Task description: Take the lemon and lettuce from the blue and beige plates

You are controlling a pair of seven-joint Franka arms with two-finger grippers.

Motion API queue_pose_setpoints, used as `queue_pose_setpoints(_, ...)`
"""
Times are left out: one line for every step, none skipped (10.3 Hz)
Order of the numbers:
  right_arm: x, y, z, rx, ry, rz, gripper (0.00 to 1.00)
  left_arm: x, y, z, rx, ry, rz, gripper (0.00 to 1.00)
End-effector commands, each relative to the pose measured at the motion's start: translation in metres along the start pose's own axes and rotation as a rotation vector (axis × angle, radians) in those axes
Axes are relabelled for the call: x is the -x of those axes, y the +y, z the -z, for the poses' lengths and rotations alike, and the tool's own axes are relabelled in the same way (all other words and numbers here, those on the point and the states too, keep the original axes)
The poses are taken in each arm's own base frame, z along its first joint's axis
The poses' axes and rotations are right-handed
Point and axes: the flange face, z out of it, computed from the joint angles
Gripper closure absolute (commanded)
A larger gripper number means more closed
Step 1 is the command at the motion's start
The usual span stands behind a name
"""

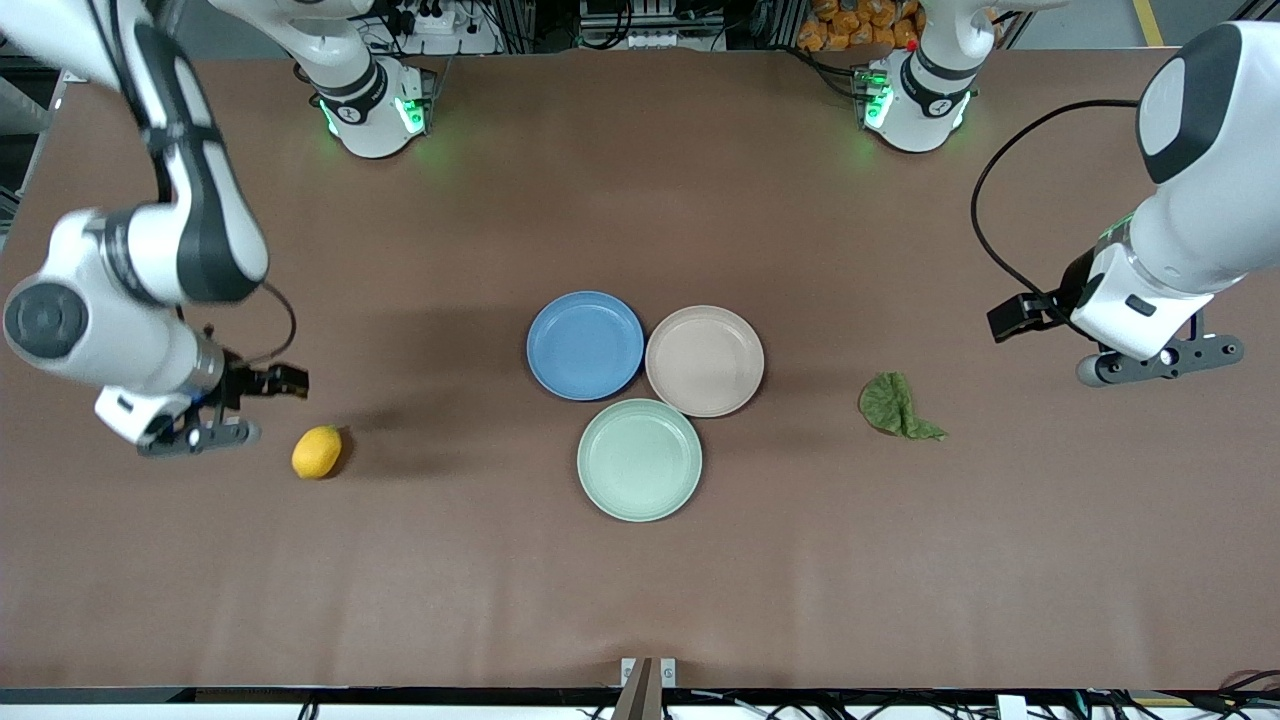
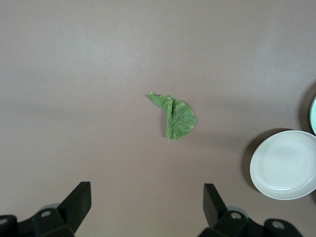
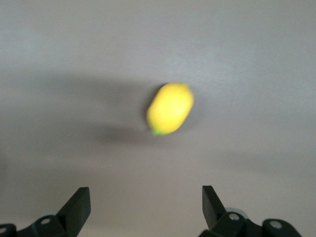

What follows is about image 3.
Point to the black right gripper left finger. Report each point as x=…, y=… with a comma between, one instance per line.
x=64, y=222

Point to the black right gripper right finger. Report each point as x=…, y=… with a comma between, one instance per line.
x=222, y=222

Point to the yellow lemon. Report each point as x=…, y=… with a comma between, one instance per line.
x=170, y=108

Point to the table cover sheet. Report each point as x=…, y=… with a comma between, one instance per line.
x=74, y=49

